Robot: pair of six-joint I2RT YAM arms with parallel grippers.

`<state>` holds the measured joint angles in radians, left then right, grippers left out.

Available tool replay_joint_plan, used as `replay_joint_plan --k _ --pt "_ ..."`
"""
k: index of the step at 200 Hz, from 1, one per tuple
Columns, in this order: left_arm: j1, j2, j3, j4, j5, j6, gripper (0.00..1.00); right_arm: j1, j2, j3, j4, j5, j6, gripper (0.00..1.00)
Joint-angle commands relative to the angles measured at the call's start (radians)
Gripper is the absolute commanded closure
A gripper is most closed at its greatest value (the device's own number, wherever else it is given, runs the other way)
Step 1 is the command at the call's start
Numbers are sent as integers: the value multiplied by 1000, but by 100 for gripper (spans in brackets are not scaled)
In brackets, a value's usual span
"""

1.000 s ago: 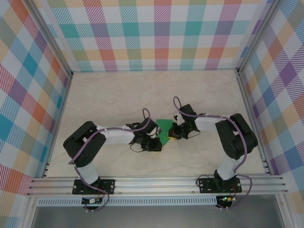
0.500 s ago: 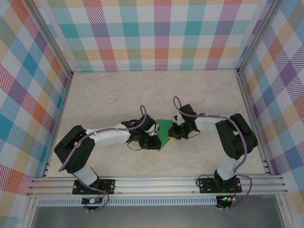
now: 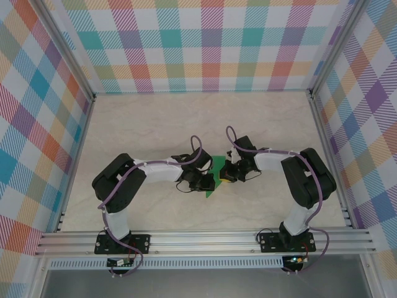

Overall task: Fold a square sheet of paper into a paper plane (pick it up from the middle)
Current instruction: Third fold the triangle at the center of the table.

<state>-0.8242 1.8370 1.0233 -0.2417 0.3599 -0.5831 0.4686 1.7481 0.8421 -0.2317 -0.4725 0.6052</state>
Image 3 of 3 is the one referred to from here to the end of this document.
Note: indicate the aluminium side rail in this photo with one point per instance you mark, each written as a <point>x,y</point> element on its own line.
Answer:
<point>76,164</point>
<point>333,164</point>

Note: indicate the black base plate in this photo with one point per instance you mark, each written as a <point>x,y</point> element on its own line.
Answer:
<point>270,245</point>
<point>144,240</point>

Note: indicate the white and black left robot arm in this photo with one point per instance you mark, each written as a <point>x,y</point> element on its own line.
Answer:
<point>161,172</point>

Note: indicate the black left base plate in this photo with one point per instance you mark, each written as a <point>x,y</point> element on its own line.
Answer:
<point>144,240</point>

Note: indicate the green paper sheet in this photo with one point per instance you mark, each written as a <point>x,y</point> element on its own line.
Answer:
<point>218,164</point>

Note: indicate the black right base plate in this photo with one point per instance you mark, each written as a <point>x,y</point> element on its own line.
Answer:
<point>270,245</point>

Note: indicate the aluminium mounting rail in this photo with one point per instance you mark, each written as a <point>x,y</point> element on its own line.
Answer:
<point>201,242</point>

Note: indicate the left circuit board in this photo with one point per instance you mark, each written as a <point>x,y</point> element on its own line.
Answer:
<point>119,263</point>

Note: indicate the aluminium frame post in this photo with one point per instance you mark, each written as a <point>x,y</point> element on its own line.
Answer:
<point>67,46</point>
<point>338,46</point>

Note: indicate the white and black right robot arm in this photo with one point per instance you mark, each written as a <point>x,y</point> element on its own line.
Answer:
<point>270,162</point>

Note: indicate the aluminium frame leg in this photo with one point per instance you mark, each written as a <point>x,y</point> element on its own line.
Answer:
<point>37,279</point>
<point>371,279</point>

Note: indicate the right circuit board green light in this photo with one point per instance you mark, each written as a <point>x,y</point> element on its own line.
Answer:
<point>296,260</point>

